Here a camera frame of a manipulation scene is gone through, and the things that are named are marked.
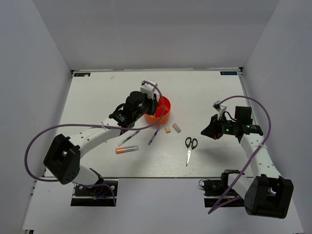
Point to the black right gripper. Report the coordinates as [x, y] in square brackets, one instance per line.
[212, 129]

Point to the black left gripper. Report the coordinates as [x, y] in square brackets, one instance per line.
[153, 103]

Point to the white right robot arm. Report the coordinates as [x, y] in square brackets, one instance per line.
[266, 193]

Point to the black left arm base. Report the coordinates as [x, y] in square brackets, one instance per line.
[101, 196]

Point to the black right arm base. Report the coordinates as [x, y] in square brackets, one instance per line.
[214, 188]

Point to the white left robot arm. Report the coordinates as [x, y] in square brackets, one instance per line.
[64, 155]

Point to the orange round compartment container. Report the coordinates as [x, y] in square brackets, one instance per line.
[162, 112]

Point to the green pen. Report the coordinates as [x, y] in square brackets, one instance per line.
[128, 138]

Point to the blue clear pen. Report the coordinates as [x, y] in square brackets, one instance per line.
[153, 137]

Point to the beige eraser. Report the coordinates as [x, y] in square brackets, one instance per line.
[167, 130]

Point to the grey white eraser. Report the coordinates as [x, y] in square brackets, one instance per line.
[177, 129]

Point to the right corner table label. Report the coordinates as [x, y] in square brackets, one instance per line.
[228, 73]

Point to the corner table label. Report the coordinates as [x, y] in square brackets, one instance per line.
[228, 73]
[82, 74]

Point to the left corner table label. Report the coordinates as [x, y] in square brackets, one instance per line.
[82, 74]

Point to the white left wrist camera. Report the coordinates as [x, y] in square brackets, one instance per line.
[148, 88]

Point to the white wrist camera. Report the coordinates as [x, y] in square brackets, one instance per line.
[148, 88]
[221, 108]

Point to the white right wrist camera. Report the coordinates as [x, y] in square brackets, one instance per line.
[221, 108]

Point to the black handled scissors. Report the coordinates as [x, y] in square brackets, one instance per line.
[191, 143]

